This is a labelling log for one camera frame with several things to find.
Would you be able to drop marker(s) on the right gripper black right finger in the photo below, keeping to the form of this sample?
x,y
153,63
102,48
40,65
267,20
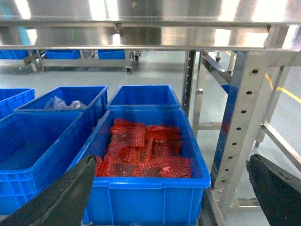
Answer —
x,y
277,191

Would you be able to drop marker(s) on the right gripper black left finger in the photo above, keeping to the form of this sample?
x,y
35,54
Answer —
x,y
61,204

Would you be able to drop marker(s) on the blue empty front bin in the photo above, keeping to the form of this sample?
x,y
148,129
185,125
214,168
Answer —
x,y
35,150

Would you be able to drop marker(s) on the blue empty bin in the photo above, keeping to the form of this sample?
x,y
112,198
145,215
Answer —
x,y
35,150
144,97

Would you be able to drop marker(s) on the blue bin with red bags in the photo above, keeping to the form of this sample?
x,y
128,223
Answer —
x,y
141,200

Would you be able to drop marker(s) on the blue bin with plastic bag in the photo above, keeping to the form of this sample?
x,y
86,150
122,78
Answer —
x,y
94,97

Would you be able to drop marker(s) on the blue bin far left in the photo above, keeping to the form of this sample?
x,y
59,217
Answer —
x,y
12,98

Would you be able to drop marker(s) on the blue empty rear bin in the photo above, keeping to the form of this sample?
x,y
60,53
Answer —
x,y
144,97

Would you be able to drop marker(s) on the stainless steel shelf rack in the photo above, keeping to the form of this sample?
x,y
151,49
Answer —
x,y
241,43

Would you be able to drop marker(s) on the red bubble wrap bags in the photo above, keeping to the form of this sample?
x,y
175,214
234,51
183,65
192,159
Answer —
x,y
139,150

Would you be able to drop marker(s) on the clear plastic bag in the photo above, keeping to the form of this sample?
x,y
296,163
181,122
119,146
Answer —
x,y
56,103

